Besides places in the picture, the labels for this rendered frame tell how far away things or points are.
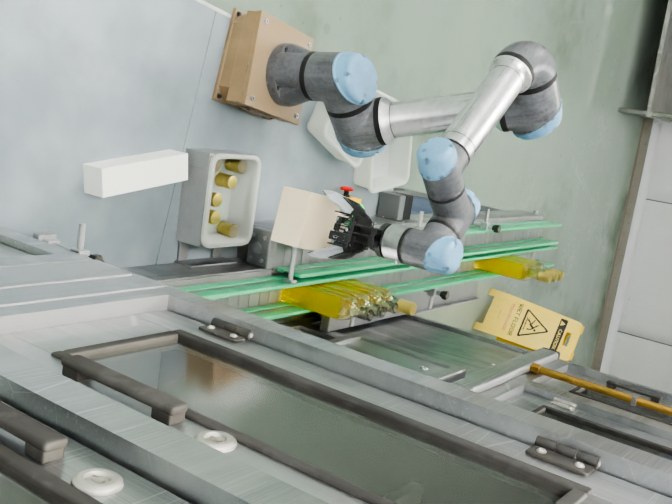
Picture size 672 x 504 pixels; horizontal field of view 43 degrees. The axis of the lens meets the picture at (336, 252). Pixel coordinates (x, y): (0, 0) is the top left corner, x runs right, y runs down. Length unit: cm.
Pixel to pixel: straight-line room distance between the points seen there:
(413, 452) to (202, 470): 22
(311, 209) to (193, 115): 41
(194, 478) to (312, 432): 18
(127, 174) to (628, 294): 652
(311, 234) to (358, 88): 37
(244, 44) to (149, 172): 39
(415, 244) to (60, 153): 73
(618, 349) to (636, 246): 94
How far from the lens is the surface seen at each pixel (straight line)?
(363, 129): 203
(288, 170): 233
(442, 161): 161
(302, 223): 179
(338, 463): 73
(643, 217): 789
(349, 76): 195
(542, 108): 195
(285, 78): 204
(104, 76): 186
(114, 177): 183
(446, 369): 217
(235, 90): 203
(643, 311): 795
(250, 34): 205
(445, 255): 164
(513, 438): 85
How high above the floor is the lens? 219
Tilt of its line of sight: 34 degrees down
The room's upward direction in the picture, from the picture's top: 105 degrees clockwise
